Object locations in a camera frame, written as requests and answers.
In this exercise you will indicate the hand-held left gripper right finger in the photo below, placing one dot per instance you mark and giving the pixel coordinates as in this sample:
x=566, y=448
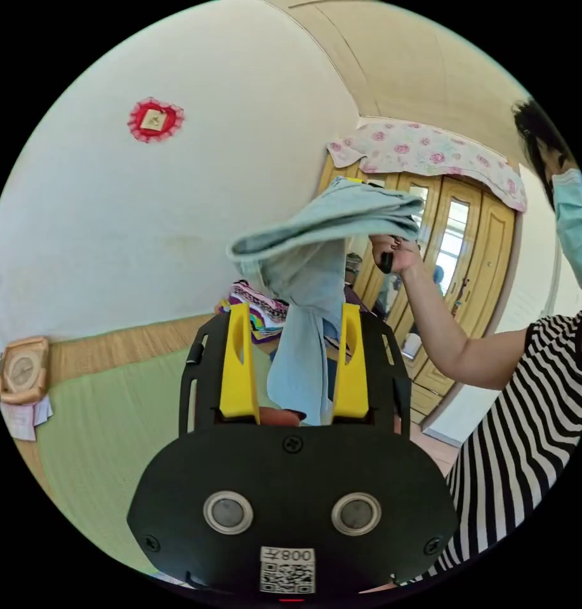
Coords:
x=351, y=376

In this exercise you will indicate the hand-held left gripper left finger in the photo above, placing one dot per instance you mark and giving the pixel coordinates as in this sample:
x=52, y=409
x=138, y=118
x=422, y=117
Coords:
x=237, y=371

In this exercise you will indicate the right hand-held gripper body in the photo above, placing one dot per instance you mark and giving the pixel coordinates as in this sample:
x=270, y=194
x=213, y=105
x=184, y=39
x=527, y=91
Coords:
x=387, y=262

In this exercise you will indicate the light blue jeans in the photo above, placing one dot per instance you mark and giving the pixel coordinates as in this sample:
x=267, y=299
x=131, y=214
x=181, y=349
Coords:
x=314, y=228

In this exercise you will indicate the person's right forearm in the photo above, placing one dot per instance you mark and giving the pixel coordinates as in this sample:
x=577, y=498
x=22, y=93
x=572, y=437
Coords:
x=457, y=342

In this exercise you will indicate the person's right hand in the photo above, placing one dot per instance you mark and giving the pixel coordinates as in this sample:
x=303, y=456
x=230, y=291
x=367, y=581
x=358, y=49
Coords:
x=405, y=254

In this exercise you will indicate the pile of clothes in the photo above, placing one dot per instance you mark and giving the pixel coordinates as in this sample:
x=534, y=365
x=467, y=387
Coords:
x=262, y=311

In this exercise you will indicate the wooden cupboard with floral cloth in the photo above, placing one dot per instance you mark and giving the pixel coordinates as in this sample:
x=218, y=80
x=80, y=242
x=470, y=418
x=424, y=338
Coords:
x=490, y=247

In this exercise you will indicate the person's body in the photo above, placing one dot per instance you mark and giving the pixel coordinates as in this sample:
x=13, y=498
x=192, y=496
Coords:
x=514, y=476

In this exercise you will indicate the wooden square clock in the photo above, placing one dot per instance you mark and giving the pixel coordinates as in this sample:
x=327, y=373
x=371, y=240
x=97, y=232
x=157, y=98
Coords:
x=23, y=372

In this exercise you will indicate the white paper sheet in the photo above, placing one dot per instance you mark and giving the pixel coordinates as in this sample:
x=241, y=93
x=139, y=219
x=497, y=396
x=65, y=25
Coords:
x=25, y=419

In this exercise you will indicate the red wall ornament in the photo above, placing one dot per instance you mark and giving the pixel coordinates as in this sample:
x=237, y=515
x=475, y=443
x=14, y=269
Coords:
x=155, y=120

